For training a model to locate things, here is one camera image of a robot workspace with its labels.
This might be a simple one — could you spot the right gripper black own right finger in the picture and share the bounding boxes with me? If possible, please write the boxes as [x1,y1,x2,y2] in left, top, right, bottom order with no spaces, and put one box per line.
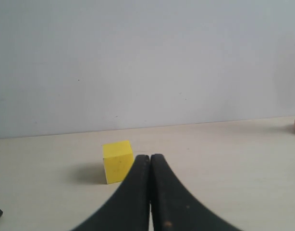
[150,154,239,231]

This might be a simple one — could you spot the yellow foam cube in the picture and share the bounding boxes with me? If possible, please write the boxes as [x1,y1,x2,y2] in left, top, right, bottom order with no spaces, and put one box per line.
[102,141,134,184]

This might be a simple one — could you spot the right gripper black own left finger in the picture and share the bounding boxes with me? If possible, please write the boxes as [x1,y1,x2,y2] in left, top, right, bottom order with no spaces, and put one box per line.
[74,155,150,231]

